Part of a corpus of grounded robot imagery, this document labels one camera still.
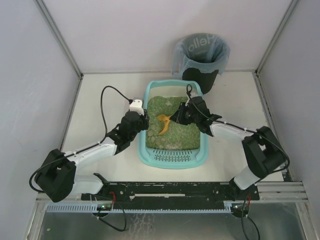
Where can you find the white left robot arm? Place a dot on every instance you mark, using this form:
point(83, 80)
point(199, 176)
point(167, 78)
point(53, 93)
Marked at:
point(59, 173)

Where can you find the aluminium frame post left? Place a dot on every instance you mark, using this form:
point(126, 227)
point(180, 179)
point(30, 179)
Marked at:
point(53, 27)

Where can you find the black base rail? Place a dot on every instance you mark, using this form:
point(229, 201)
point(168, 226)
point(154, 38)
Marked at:
point(172, 194)

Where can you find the orange litter scoop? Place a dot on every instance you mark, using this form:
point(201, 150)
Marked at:
point(164, 122)

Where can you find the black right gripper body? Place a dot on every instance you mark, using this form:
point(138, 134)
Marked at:
point(180, 115)

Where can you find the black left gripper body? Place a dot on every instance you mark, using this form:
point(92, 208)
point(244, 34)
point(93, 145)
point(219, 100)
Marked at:
point(144, 121)

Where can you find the black trash bin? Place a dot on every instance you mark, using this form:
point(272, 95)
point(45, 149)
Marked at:
point(205, 80)

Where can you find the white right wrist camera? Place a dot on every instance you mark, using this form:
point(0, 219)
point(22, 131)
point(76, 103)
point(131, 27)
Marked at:
point(193, 96)

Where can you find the teal cat litter box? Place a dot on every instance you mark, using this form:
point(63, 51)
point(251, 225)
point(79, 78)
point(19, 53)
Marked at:
point(170, 159)

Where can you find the aluminium frame post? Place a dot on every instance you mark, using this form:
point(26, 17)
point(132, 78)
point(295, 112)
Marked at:
point(277, 34)
point(53, 27)

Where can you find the blue plastic bin liner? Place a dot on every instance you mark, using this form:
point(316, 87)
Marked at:
point(205, 52)

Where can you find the green litter pellets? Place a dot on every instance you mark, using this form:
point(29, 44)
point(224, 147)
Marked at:
point(178, 136)

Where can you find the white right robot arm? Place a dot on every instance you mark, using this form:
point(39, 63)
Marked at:
point(263, 152)

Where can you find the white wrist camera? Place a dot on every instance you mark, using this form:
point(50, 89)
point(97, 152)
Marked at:
point(137, 106)
point(193, 96)

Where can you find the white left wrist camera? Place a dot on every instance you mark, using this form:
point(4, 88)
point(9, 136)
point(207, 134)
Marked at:
point(137, 106)

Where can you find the aluminium frame post right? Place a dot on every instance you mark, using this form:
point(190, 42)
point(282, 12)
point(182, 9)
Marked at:
point(277, 34)

